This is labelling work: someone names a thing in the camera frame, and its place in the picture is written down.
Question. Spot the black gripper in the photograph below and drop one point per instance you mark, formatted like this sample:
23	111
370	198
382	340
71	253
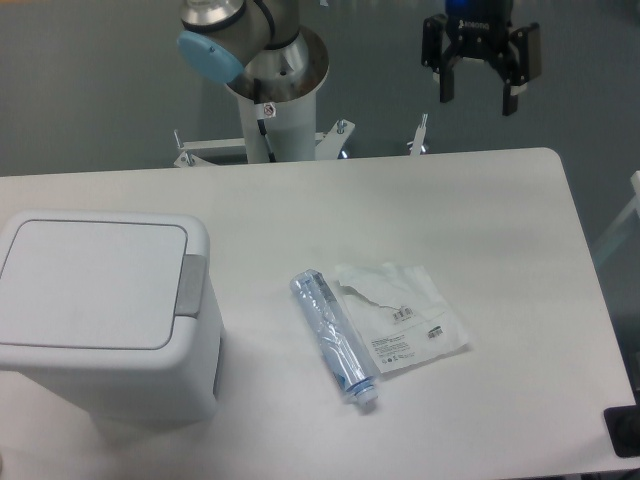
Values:
482	30

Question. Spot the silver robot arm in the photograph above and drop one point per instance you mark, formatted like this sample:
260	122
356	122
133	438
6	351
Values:
245	28

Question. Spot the white plastic trash can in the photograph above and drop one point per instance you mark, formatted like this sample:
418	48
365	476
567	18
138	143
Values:
176	382

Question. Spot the white trash can lid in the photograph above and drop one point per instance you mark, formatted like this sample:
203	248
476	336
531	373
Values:
81	284

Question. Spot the torn white plastic bag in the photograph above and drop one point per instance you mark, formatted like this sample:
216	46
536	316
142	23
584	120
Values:
399	314

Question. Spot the crushed clear plastic bottle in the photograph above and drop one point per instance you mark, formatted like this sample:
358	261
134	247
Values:
346	357

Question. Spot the grey lid push button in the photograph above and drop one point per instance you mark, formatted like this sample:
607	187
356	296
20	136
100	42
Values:
190	286

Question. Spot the black object at table edge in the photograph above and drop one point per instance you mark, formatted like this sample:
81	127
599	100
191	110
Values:
623	427

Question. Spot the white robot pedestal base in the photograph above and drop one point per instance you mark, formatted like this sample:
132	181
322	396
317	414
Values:
285	120

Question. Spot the white frame at right edge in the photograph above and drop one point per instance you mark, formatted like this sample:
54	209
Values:
620	229

